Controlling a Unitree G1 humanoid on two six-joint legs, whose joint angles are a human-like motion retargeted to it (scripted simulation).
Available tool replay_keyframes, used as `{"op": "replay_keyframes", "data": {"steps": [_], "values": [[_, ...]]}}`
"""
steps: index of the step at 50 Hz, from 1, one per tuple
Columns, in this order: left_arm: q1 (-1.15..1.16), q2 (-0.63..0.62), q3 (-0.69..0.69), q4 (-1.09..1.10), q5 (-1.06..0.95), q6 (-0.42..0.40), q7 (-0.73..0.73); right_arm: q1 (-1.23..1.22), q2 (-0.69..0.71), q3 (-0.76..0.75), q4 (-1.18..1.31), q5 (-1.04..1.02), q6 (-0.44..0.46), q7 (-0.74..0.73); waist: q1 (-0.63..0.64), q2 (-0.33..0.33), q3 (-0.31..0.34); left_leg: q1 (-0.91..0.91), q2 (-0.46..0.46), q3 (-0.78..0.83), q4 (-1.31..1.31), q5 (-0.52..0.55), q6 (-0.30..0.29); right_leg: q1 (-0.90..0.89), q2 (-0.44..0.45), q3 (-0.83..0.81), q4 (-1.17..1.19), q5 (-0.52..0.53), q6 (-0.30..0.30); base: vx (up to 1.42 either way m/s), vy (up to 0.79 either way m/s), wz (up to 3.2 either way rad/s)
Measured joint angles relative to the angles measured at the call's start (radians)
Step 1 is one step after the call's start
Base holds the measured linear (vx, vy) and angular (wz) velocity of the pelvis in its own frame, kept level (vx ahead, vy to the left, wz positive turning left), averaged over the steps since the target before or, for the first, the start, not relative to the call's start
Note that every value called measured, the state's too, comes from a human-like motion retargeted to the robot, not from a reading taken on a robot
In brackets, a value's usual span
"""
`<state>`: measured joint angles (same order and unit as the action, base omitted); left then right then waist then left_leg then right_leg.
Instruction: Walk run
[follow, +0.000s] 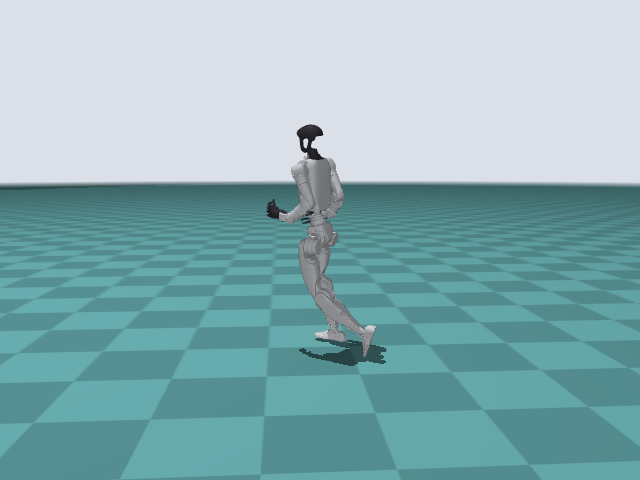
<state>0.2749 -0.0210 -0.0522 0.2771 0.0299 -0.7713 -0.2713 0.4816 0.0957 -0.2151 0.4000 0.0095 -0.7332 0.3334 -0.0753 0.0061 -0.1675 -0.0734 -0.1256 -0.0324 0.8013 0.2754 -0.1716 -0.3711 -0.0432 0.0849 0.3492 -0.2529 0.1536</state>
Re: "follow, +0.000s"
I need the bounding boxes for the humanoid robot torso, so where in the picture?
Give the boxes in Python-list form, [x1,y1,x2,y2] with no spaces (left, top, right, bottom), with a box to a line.
[297,154,333,246]

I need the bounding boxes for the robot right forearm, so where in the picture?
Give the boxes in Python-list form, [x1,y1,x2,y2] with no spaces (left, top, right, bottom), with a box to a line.
[321,199,344,219]

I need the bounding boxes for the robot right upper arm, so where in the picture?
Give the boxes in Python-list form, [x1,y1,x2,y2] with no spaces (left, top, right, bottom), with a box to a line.
[326,158,344,202]

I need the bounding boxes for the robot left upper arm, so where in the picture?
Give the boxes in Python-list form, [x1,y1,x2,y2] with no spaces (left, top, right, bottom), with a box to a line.
[291,162,315,210]

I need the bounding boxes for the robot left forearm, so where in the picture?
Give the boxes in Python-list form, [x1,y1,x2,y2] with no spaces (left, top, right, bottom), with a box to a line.
[278,200,310,224]

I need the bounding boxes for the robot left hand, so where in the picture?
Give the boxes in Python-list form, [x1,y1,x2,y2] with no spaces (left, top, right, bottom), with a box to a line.
[267,199,288,222]

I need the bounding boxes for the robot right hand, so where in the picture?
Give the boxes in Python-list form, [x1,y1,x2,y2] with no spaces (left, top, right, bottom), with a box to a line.
[300,209,328,224]

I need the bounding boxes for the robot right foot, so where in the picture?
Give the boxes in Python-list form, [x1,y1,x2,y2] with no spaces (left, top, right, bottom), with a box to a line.
[314,329,346,342]

